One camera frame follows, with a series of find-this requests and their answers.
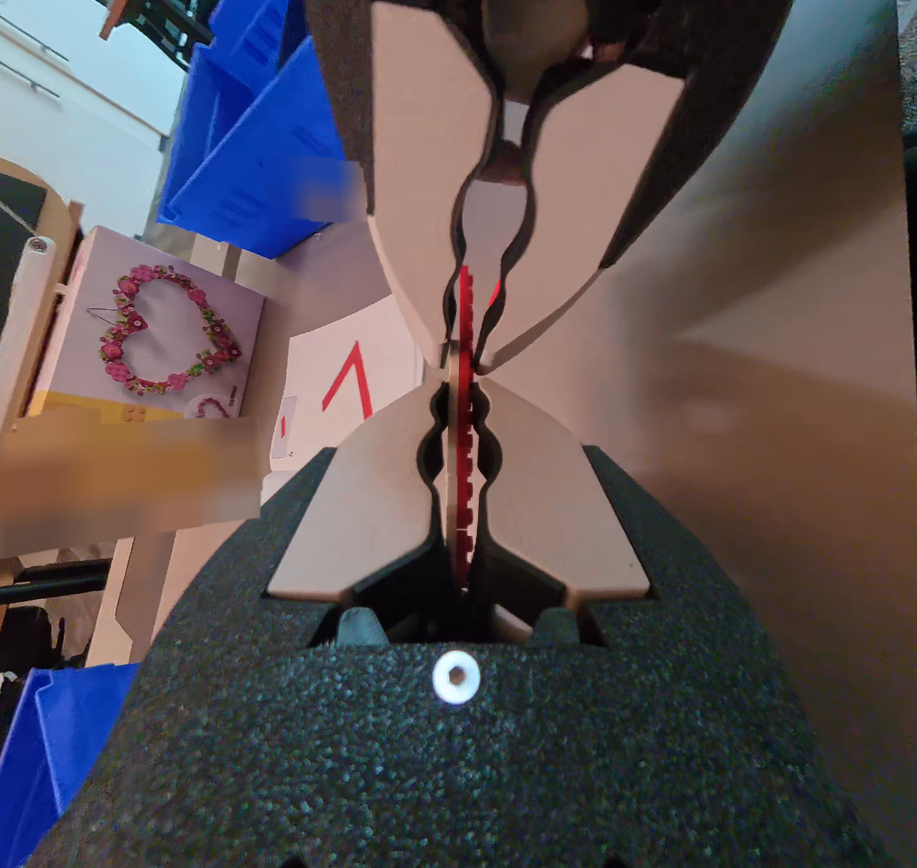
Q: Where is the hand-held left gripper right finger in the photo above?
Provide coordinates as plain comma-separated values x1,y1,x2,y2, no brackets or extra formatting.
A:
476,379,652,607

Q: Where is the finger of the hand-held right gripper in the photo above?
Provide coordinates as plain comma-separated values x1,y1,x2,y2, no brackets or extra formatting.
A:
367,1,500,369
475,61,689,375

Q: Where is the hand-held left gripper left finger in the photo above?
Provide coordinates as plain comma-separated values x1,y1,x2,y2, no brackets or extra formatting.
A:
267,381,461,605

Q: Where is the long red lego plate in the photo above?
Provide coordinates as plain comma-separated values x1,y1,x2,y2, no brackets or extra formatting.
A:
456,265,480,591

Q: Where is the blue divided plastic bin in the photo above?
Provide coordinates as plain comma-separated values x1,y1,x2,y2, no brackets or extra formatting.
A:
156,0,363,260

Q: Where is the lego instruction booklet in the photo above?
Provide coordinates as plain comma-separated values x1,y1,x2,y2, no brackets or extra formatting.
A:
271,298,431,462

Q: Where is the yellow white lego box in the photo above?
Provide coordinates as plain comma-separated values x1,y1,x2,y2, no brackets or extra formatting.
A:
25,225,266,425

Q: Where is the person's right hand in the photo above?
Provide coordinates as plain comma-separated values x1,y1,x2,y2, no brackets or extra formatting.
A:
487,139,530,187

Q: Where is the bent plywood black chair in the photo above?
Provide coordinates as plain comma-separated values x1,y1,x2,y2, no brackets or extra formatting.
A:
0,158,85,434

